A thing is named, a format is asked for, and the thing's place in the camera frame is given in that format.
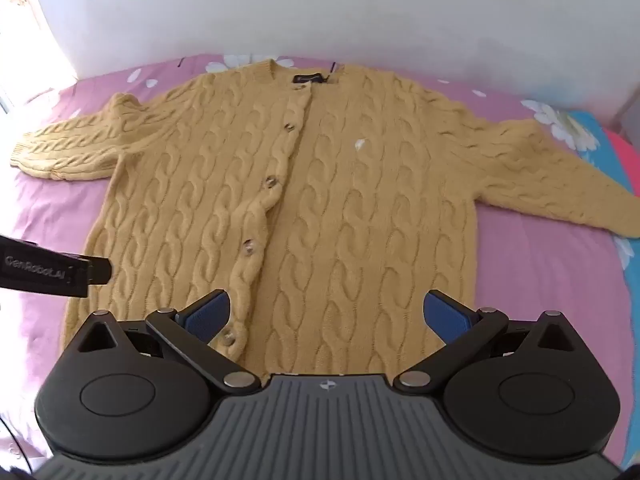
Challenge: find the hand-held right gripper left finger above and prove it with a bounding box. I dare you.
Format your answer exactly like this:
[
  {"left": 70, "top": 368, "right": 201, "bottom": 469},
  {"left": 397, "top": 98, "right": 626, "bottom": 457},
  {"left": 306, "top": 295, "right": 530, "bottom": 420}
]
[{"left": 75, "top": 289, "right": 261, "bottom": 392}]

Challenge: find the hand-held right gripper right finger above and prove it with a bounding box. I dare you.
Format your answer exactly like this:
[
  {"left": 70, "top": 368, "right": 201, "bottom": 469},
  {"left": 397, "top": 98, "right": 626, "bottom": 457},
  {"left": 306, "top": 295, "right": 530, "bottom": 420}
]
[{"left": 394, "top": 290, "right": 572, "bottom": 392}]

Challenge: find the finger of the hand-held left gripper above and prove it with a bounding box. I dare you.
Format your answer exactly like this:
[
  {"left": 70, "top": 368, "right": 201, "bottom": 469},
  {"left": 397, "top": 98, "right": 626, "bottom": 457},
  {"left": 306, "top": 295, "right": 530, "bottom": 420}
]
[{"left": 86, "top": 256, "right": 112, "bottom": 286}]

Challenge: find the yellow cable-knit cardigan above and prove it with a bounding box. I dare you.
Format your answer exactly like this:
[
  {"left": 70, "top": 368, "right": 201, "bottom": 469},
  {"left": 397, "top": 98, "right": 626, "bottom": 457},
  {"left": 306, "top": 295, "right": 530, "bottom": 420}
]
[{"left": 10, "top": 59, "right": 640, "bottom": 377}]

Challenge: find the pink floral bed sheet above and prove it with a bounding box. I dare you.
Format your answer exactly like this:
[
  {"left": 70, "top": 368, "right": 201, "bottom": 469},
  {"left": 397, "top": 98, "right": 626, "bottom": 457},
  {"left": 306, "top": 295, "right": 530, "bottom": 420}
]
[{"left": 0, "top": 52, "right": 640, "bottom": 467}]

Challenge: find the blue floral cloth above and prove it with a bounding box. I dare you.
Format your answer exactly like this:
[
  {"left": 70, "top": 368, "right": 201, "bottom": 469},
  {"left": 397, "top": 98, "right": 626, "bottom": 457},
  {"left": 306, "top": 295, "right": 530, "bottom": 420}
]
[{"left": 562, "top": 109, "right": 640, "bottom": 201}]

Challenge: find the black cable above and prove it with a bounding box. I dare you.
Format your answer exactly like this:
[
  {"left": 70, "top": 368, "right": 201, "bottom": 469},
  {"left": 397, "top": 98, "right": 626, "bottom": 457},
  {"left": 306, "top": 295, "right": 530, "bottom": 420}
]
[{"left": 0, "top": 412, "right": 32, "bottom": 478}]

